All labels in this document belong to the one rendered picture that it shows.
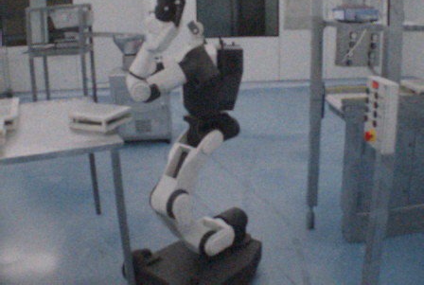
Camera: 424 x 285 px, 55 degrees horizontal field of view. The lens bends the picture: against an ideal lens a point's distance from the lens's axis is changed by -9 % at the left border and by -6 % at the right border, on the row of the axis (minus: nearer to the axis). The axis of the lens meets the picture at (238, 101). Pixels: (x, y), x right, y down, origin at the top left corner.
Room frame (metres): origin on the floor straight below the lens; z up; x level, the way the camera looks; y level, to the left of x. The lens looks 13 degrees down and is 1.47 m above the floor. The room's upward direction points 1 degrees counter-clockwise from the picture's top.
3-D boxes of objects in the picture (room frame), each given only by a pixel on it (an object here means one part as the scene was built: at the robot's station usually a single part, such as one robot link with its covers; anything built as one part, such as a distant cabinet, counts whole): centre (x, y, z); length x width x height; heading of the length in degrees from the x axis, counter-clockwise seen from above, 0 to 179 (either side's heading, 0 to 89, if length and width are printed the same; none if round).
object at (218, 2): (7.32, -0.01, 1.43); 1.38 x 0.01 x 1.16; 98
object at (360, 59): (2.30, -0.64, 1.22); 0.22 x 0.11 x 0.20; 97
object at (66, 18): (5.01, 1.86, 0.75); 1.43 x 1.06 x 1.50; 98
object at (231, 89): (2.03, 0.13, 1.13); 0.34 x 0.30 x 0.36; 4
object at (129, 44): (4.64, 1.09, 0.95); 0.49 x 0.36 x 0.37; 98
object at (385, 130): (1.55, -0.54, 1.05); 0.17 x 0.06 x 0.26; 7
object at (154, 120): (4.59, 1.04, 0.38); 0.63 x 0.57 x 0.76; 98
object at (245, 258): (1.99, 0.19, 0.19); 0.64 x 0.52 x 0.33; 140
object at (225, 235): (2.02, 0.17, 0.28); 0.21 x 0.20 x 0.13; 140
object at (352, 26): (2.46, -0.83, 1.33); 0.62 x 0.38 x 0.04; 97
